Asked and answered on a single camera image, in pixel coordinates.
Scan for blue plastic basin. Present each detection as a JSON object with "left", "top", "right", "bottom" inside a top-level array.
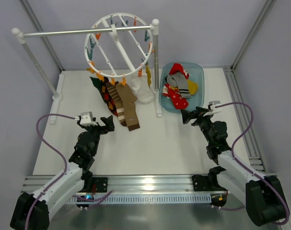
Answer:
[{"left": 159, "top": 62, "right": 205, "bottom": 113}]

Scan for tan sock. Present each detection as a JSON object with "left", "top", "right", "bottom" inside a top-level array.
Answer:
[{"left": 116, "top": 83, "right": 140, "bottom": 131}]

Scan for orange clothes peg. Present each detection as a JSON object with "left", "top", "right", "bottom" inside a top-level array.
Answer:
[{"left": 119, "top": 77, "right": 127, "bottom": 86}]

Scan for mustard yellow sock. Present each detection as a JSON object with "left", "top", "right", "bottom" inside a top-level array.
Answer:
[{"left": 145, "top": 63, "right": 151, "bottom": 89}]

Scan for white round clip hanger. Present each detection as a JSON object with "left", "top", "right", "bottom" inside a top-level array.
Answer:
[{"left": 84, "top": 13, "right": 159, "bottom": 80}]

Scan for brown striped sock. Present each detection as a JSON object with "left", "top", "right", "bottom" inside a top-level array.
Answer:
[{"left": 106, "top": 82, "right": 127, "bottom": 127}]

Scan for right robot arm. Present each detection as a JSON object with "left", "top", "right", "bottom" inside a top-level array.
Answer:
[{"left": 181, "top": 103, "right": 290, "bottom": 226}]

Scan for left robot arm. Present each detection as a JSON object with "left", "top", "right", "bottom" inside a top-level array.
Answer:
[{"left": 10, "top": 112, "right": 115, "bottom": 230}]

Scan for red patterned sock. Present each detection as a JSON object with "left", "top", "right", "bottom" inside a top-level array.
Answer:
[{"left": 162, "top": 84, "right": 189, "bottom": 110}]

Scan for argyle black red sock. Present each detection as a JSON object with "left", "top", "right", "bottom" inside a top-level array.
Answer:
[{"left": 99, "top": 77, "right": 117, "bottom": 116}]

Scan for yellow sock in basin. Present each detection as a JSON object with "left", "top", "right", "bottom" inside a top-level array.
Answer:
[{"left": 187, "top": 79, "right": 198, "bottom": 95}]

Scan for grey striped sock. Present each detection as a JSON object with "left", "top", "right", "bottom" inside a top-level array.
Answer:
[{"left": 165, "top": 73, "right": 191, "bottom": 98}]

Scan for green orange sock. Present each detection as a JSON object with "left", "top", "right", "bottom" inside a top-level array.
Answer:
[{"left": 86, "top": 68, "right": 103, "bottom": 91}]

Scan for red white sock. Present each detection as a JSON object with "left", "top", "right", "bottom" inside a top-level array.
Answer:
[{"left": 169, "top": 63, "right": 189, "bottom": 79}]

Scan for white clothes rack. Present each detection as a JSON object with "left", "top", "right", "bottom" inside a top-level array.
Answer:
[{"left": 12, "top": 28, "right": 162, "bottom": 117}]

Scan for green clothes peg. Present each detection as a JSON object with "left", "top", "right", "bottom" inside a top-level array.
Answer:
[{"left": 85, "top": 38, "right": 96, "bottom": 60}]

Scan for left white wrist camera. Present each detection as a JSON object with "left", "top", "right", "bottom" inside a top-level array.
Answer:
[{"left": 79, "top": 112, "right": 97, "bottom": 127}]

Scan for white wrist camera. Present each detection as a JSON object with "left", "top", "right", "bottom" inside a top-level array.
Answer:
[
  {"left": 79, "top": 112, "right": 97, "bottom": 127},
  {"left": 204, "top": 101, "right": 221, "bottom": 116}
]

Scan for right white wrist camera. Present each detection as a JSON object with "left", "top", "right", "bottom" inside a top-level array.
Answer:
[{"left": 204, "top": 101, "right": 221, "bottom": 116}]

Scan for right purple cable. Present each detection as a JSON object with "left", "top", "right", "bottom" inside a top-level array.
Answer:
[{"left": 211, "top": 102, "right": 290, "bottom": 226}]

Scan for purple cable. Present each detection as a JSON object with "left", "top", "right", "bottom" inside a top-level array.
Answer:
[
  {"left": 26, "top": 114, "right": 114, "bottom": 230},
  {"left": 211, "top": 102, "right": 290, "bottom": 226}
]

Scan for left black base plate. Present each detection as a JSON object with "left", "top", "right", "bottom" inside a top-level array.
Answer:
[{"left": 82, "top": 177, "right": 108, "bottom": 193}]

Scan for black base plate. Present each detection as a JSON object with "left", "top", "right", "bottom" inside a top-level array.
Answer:
[
  {"left": 82, "top": 177, "right": 108, "bottom": 193},
  {"left": 191, "top": 174, "right": 226, "bottom": 192}
]

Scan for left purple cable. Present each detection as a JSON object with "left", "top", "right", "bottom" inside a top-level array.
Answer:
[{"left": 26, "top": 114, "right": 114, "bottom": 230}]

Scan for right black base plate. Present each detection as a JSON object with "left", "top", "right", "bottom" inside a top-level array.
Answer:
[{"left": 191, "top": 174, "right": 226, "bottom": 192}]

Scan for aluminium mounting rail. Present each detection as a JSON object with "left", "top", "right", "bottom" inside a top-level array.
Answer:
[{"left": 21, "top": 174, "right": 279, "bottom": 195}]

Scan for slotted grey cable duct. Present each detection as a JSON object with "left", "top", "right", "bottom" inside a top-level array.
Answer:
[{"left": 66, "top": 193, "right": 212, "bottom": 205}]

